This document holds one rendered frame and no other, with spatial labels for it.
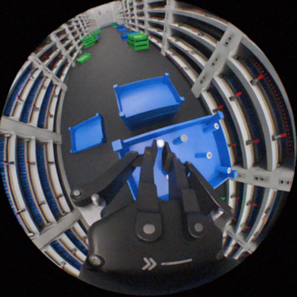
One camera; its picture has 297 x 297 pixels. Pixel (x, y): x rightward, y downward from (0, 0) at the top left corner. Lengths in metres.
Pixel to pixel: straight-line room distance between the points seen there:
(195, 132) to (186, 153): 0.07
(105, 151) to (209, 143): 0.59
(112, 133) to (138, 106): 0.27
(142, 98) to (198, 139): 0.35
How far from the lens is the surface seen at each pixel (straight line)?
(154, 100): 0.50
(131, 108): 0.48
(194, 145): 0.29
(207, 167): 0.32
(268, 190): 0.67
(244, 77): 0.57
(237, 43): 0.62
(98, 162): 0.67
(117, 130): 0.63
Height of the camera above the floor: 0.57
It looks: 84 degrees down
